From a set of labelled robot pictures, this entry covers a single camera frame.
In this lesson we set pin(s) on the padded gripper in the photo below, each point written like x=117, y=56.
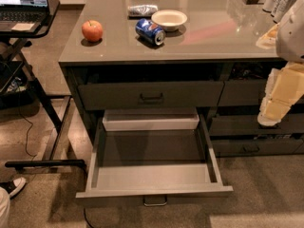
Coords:
x=291, y=37

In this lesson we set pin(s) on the grey drawer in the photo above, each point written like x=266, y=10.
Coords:
x=155, y=94
x=242, y=92
x=152, y=168
x=259, y=147
x=248, y=125

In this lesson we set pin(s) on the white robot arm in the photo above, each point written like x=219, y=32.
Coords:
x=287, y=37

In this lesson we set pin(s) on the white can front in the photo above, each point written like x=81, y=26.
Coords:
x=282, y=9

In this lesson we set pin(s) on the grey counter cabinet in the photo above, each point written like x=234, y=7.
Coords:
x=217, y=43

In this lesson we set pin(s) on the white bowl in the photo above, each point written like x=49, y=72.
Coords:
x=168, y=19

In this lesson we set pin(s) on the blue pepsi can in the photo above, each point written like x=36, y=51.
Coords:
x=150, y=32

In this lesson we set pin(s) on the crumpled silver chip bag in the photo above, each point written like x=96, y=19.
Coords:
x=142, y=10

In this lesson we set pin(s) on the red apple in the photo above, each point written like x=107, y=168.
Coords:
x=92, y=30

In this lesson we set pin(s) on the black laptop stand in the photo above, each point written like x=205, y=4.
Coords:
x=56, y=106

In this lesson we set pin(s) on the open laptop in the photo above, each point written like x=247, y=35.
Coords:
x=18, y=16

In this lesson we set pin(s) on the black and white sneaker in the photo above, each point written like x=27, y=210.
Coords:
x=14, y=187

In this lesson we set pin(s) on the white trouser leg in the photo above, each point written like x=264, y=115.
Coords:
x=4, y=208

